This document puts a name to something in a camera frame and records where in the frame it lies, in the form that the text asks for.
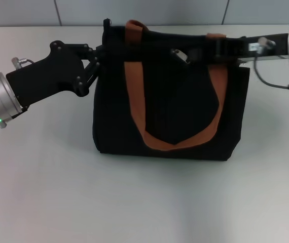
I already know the right gripper cable with plug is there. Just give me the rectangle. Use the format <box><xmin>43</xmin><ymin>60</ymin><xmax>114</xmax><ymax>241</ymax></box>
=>
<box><xmin>253</xmin><ymin>36</ymin><xmax>289</xmax><ymax>91</ymax></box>

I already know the left gripper cable with plug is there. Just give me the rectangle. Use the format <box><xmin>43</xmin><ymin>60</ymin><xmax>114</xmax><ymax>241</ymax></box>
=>
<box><xmin>11</xmin><ymin>57</ymin><xmax>35</xmax><ymax>69</ymax></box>

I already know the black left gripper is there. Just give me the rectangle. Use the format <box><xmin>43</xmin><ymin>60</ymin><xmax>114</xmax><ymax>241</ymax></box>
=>
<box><xmin>6</xmin><ymin>40</ymin><xmax>105</xmax><ymax>110</ymax></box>

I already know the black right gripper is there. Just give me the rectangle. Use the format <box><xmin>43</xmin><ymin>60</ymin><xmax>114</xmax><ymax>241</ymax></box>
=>
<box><xmin>185</xmin><ymin>32</ymin><xmax>289</xmax><ymax>64</ymax></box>

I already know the black food bag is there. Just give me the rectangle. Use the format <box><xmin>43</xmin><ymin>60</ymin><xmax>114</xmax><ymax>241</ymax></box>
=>
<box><xmin>91</xmin><ymin>18</ymin><xmax>251</xmax><ymax>161</ymax></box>

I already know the gripper cable with plug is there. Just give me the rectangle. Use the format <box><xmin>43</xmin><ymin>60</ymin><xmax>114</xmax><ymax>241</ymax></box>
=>
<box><xmin>11</xmin><ymin>57</ymin><xmax>35</xmax><ymax>69</ymax></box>
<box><xmin>253</xmin><ymin>36</ymin><xmax>289</xmax><ymax>91</ymax></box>

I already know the silver zipper pull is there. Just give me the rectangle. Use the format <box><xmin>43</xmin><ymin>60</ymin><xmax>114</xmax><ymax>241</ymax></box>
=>
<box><xmin>170</xmin><ymin>49</ymin><xmax>191</xmax><ymax>64</ymax></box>

